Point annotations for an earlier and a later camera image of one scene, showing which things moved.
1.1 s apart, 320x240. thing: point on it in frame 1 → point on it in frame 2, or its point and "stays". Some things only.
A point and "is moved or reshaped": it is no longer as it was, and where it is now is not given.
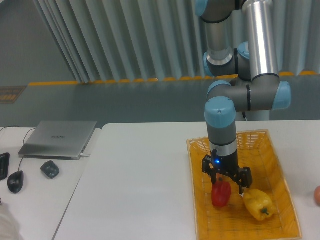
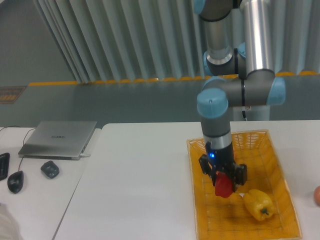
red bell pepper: [221, 191] is moved or reshaped
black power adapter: [50, 169] stays
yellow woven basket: [233, 221] stays
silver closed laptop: [58, 140] stays
